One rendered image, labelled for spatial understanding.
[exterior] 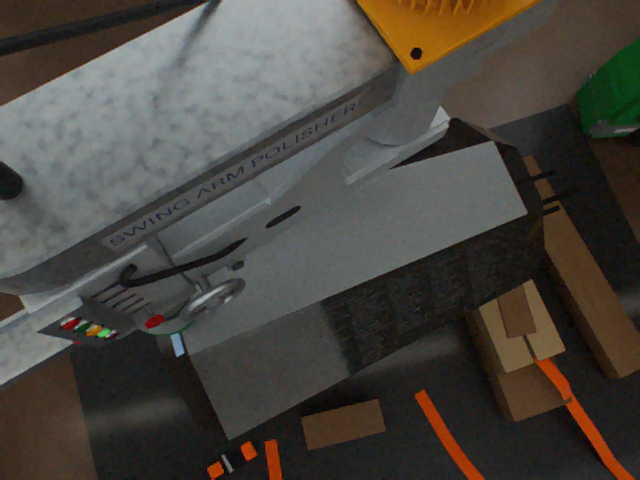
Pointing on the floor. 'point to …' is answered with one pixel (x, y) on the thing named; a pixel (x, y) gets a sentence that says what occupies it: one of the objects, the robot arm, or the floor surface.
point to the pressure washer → (613, 97)
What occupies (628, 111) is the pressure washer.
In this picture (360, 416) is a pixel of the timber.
